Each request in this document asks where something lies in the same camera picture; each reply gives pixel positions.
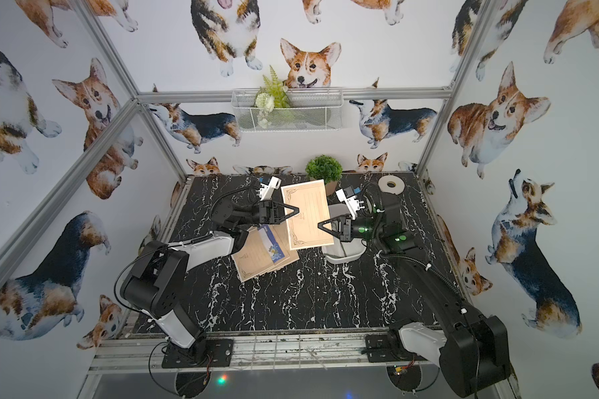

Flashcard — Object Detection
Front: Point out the white tape roll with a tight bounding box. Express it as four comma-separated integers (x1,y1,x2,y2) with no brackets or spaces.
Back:
378,175,405,196

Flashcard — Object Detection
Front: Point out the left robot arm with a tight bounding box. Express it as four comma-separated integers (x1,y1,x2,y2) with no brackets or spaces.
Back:
119,198,300,352

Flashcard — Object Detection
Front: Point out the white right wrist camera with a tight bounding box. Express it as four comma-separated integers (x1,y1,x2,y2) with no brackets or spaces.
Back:
335,186,365,219

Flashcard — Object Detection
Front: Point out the potted green plant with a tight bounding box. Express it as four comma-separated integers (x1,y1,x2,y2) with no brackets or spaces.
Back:
305,155,343,196

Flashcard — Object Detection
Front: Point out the blue bordered floral paper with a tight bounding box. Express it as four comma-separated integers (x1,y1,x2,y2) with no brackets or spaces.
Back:
258,225,286,264

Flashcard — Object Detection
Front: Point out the tan stationery paper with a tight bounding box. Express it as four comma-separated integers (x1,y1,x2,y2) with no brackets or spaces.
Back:
231,228,276,283
271,222,299,272
281,180,334,250

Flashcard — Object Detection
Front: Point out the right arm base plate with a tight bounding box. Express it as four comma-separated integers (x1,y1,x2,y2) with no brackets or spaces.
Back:
361,332,420,363

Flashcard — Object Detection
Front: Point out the white storage box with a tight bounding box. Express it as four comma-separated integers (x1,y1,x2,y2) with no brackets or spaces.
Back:
321,204,366,265

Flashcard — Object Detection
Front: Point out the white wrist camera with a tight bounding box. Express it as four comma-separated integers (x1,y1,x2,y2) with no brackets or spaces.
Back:
335,186,365,219
257,176,281,201

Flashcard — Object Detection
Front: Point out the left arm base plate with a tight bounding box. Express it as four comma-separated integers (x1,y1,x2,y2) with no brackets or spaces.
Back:
161,339,235,369

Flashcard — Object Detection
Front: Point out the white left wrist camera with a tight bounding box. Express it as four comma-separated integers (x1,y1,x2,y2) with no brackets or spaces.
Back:
257,176,281,201

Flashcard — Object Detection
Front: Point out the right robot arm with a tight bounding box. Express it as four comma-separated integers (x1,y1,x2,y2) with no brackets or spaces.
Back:
318,187,512,397

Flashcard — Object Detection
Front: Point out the white wire wall basket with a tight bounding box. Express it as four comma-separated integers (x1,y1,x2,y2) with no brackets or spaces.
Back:
231,88,344,132

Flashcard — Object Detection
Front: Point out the artificial fern and flower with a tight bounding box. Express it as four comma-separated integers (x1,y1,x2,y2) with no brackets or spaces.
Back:
255,67,292,129

